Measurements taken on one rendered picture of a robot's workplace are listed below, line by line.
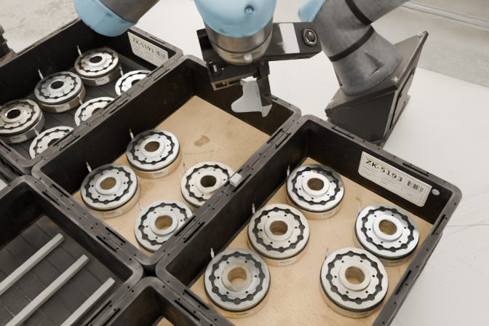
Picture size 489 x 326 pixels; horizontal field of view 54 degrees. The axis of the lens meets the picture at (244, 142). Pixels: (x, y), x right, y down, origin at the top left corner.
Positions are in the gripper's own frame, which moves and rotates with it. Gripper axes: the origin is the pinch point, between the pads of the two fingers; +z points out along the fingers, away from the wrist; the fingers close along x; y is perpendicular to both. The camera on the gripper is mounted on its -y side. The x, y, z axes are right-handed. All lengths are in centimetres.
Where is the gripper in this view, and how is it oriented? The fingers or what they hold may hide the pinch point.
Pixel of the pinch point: (257, 69)
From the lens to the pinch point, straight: 77.3
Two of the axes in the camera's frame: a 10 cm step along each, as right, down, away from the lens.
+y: -9.7, 2.4, 0.0
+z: 0.3, 0.9, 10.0
